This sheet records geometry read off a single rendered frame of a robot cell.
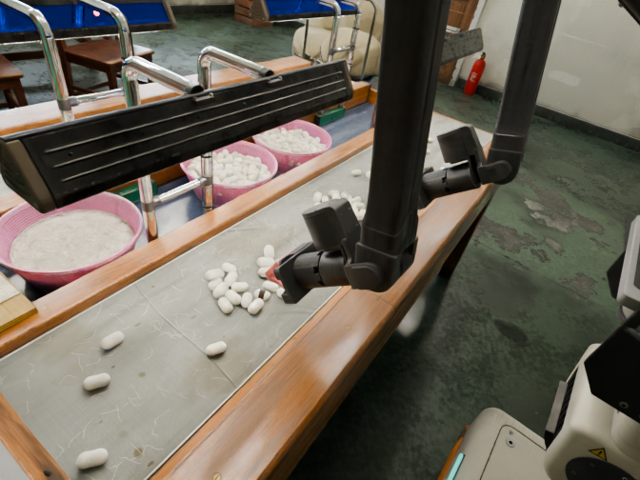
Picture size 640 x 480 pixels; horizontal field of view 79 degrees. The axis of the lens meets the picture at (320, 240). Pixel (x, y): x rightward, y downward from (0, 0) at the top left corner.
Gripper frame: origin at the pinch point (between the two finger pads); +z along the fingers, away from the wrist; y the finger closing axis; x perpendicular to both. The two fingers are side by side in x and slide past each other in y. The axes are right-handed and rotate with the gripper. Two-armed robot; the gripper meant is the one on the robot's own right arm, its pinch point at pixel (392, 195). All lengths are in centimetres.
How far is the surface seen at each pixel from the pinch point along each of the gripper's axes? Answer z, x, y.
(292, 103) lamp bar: -2.2, -25.9, 22.8
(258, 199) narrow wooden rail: 27.6, -11.3, 14.4
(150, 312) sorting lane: 22, -3, 52
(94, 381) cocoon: 16, 0, 66
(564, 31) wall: 15, -18, -449
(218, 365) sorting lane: 10, 8, 52
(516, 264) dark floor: 25, 90, -136
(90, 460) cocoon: 9, 6, 72
